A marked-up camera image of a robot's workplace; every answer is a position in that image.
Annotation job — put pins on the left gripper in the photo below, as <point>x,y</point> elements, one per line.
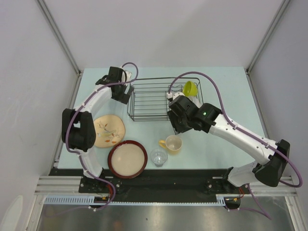
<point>124,97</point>

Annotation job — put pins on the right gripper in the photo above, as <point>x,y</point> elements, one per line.
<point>177,128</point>

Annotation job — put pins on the yellow mug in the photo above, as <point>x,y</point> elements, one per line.
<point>172,144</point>

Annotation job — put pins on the black wire dish rack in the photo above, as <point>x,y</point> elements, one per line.
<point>148,101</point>

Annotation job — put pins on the white bowl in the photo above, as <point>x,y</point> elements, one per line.
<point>195,101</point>

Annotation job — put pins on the clear plastic cup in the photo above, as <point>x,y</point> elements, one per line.
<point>158,156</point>

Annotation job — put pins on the green bowl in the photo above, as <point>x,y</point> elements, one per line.
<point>190,89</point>

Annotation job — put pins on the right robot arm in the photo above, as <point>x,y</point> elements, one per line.
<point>269,156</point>

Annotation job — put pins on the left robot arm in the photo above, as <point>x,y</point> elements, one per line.
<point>78,130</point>

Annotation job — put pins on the beige bird pattern plate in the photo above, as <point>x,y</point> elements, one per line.
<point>110,130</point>

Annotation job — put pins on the red rimmed round plate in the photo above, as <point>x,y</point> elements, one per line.
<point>127,159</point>

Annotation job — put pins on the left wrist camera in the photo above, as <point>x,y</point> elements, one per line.
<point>126,76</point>

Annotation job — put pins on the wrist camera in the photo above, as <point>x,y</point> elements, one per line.
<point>126,76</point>
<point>173,95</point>

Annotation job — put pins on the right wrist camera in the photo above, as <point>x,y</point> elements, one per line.
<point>173,95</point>

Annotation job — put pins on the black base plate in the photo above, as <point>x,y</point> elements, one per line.
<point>174,186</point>

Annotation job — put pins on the white cable duct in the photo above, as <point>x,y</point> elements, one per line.
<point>96,200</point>

